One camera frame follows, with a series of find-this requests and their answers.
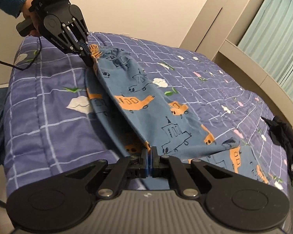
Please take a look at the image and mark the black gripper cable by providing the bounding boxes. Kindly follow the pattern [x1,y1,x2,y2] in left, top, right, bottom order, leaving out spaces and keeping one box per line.
[0,35,43,72]

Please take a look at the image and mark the black clothing pile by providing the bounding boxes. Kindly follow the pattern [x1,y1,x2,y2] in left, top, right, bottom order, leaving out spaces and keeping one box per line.
[261,116,293,188]

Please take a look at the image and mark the blue orange printed pants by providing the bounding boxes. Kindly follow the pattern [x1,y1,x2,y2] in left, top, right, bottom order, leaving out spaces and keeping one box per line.
[86,44,267,182]

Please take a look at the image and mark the light green curtain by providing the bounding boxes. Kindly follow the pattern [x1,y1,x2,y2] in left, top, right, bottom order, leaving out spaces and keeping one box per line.
[238,0,293,101]

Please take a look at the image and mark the person's left hand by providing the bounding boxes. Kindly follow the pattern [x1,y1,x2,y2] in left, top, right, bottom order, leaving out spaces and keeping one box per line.
[21,0,41,37]

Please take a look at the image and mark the beige window cabinet frame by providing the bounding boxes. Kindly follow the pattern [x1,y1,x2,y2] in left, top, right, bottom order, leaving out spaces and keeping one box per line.
[180,0,293,128]

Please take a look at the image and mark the purple grid floral quilt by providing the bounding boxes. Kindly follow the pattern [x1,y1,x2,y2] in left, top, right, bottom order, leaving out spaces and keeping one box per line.
[4,32,291,194]

